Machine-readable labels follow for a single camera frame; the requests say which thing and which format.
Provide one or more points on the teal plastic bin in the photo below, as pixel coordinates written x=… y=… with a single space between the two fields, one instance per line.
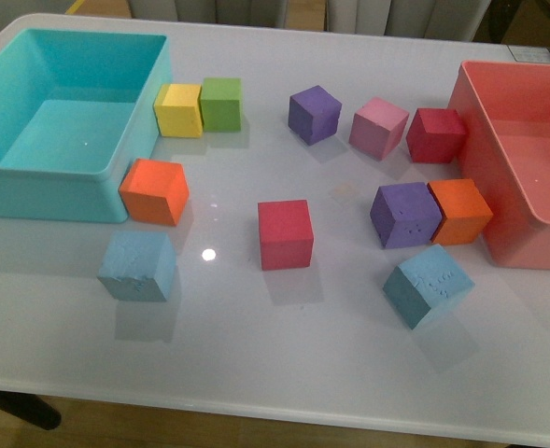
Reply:
x=76 y=110

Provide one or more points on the orange foam block left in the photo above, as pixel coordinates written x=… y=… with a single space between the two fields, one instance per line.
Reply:
x=155 y=192

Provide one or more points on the pink plastic bin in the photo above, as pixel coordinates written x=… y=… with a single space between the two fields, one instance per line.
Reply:
x=506 y=109

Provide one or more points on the grey chair left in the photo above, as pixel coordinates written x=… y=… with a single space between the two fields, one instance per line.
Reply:
x=257 y=13

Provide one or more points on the orange foam block right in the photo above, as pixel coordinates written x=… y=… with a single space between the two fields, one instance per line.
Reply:
x=464 y=210

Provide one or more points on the label sticker on table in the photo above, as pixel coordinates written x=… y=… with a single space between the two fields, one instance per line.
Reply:
x=526 y=54

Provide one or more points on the red foam block centre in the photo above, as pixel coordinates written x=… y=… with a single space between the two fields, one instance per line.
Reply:
x=286 y=235

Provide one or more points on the grey chair right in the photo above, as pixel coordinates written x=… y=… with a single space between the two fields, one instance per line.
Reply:
x=431 y=19

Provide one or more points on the grey chair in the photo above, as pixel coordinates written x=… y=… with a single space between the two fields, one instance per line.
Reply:
x=431 y=19
x=257 y=13

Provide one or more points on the purple foam block rear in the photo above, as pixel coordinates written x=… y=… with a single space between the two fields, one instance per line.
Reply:
x=314 y=114

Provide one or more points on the orange foam block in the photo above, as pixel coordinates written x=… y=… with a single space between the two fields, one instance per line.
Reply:
x=155 y=192
x=464 y=210

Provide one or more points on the dark red foam block rear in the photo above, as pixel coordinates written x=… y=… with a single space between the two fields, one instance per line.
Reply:
x=436 y=135

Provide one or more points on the black table leg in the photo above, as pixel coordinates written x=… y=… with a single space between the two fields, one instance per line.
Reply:
x=31 y=409

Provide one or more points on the purple foam block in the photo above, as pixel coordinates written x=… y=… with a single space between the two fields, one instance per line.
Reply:
x=405 y=215
x=314 y=114

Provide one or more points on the yellow foam block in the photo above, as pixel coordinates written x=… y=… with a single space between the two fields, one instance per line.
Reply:
x=177 y=110

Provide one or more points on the purple foam block front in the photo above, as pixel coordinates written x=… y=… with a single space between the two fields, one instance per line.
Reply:
x=405 y=215

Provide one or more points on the light blue foam block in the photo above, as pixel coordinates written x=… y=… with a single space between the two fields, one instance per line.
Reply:
x=138 y=266
x=427 y=286

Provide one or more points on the pink foam block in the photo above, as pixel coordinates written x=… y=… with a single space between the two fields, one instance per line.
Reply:
x=377 y=128

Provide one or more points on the green foam block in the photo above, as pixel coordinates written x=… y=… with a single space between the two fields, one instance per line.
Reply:
x=221 y=101

